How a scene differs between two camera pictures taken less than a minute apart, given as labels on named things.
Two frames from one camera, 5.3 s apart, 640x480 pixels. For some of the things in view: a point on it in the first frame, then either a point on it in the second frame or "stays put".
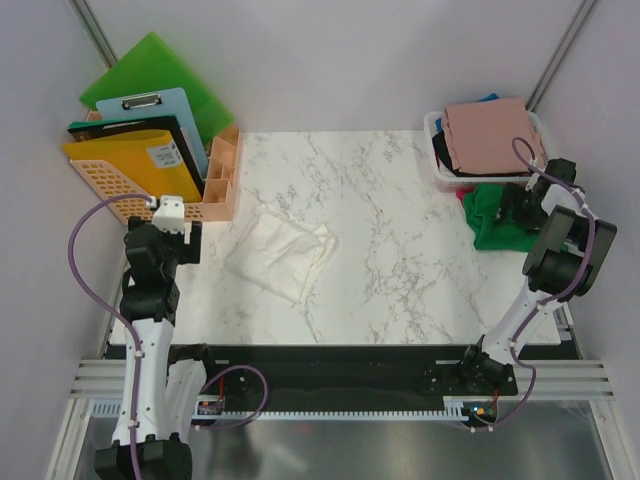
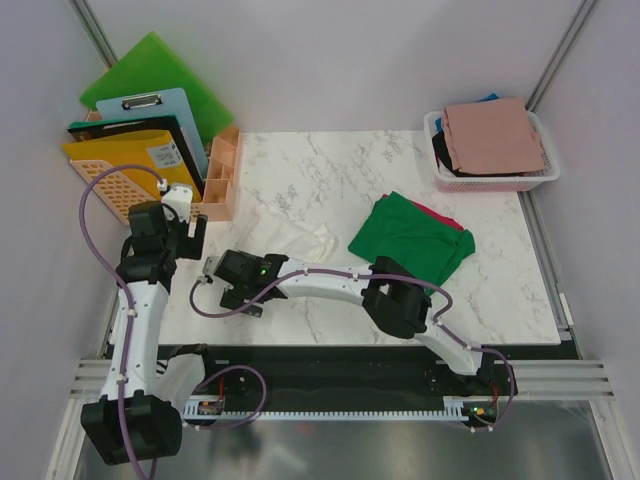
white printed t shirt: x=280 y=252 stays put
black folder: x=88 y=130 stays put
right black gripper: x=514 y=194 → x=234 y=297
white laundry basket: x=448 y=182 stays put
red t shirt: x=461 y=193 → x=437 y=214
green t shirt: x=482 y=207 → x=399 y=230
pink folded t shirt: x=492 y=137 stays put
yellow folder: x=149 y=157 stays put
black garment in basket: x=443 y=155 stays put
